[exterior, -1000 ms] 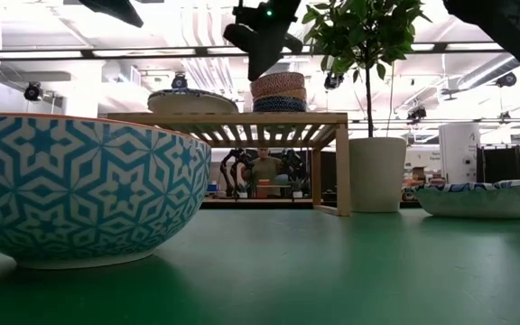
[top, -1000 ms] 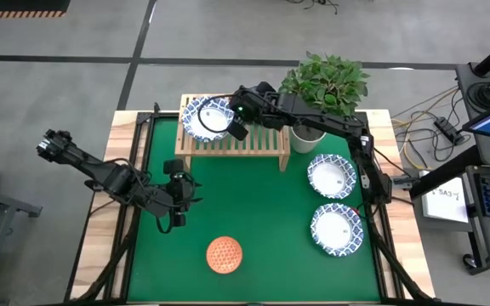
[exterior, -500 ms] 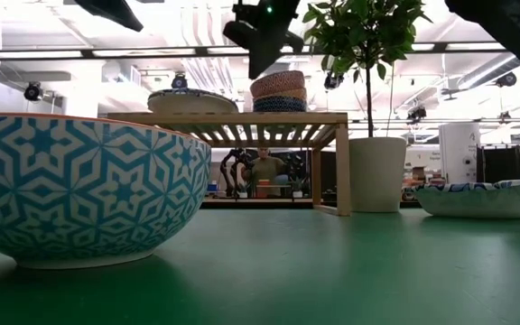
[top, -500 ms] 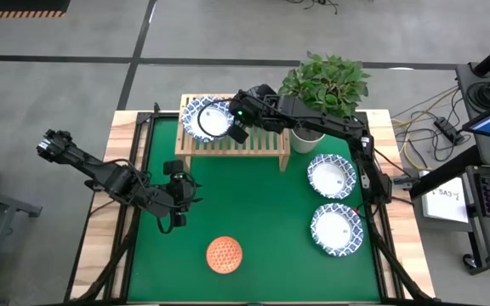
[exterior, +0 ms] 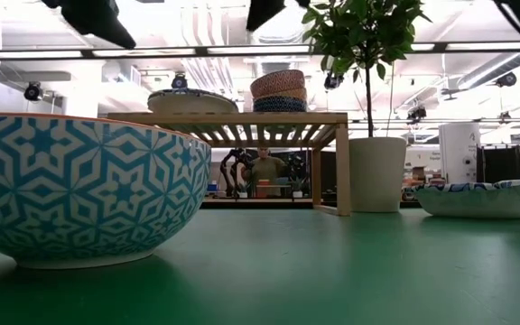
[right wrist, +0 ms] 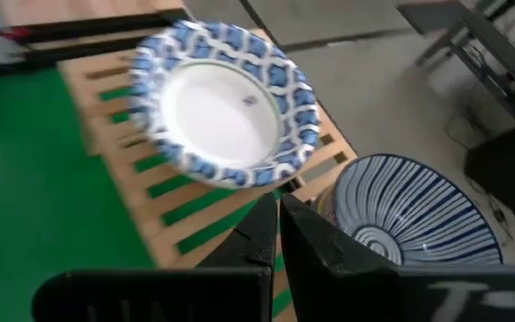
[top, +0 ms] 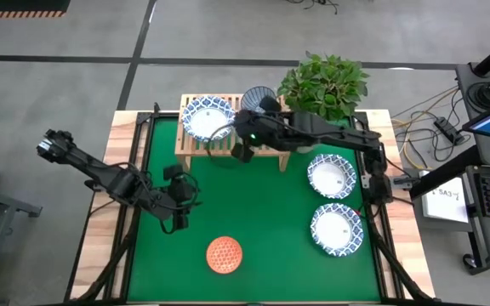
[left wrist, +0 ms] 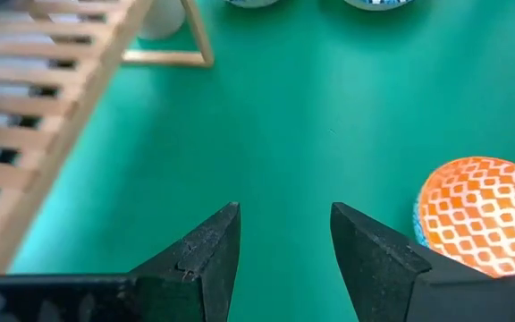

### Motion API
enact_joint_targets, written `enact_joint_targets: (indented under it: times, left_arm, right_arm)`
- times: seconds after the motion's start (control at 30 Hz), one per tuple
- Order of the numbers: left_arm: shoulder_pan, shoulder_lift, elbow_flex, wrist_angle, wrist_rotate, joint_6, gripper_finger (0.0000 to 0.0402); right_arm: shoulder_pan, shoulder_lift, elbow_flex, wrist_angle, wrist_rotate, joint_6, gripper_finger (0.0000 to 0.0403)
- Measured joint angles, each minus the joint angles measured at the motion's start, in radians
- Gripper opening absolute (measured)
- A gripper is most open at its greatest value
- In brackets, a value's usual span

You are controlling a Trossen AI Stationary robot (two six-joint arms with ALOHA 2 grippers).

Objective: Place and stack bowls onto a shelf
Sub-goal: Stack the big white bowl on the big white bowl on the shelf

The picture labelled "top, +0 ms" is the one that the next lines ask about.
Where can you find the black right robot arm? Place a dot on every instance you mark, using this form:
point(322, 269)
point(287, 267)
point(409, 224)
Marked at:
point(334, 136)

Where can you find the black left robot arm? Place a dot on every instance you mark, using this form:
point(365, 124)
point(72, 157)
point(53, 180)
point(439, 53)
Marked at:
point(113, 180)

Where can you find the slatted wooden shelf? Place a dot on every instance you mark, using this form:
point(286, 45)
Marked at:
point(194, 149)

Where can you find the orange lattice ceramic bowl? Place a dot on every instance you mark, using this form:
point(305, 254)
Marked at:
point(224, 255)

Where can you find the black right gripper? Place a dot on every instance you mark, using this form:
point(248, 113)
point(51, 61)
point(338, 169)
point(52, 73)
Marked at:
point(262, 129)

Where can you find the blue white striped bowl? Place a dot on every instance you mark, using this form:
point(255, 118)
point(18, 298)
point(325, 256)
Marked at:
point(255, 98)

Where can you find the white plant pot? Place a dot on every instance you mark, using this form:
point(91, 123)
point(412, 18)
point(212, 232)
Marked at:
point(306, 151)

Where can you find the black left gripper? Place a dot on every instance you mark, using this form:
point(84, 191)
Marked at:
point(182, 193)

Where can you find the blue white patterned paper bowl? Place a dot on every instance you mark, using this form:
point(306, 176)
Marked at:
point(336, 229)
point(331, 176)
point(206, 121)

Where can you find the grey equipment cart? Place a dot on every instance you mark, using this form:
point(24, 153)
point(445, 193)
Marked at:
point(466, 76)

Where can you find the white labelled board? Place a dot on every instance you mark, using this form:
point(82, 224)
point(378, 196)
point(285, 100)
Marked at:
point(445, 208)

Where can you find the black orange hazard mat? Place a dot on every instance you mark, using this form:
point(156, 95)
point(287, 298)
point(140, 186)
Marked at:
point(15, 5)

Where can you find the green table mat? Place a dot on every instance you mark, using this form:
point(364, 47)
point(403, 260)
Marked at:
point(270, 280)

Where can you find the black diagonal beam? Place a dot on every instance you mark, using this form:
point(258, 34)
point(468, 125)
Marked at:
point(445, 172)

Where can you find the black aluminium table frame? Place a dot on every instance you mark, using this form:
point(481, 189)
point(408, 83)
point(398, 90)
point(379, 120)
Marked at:
point(126, 272)

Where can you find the small red tag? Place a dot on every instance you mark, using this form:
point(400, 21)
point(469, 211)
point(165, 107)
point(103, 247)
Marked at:
point(359, 210)

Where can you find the black power strip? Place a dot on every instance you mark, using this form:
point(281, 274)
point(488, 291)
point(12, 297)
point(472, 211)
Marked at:
point(447, 129)

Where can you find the green leafy plant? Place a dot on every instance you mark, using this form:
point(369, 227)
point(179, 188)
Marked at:
point(326, 85)

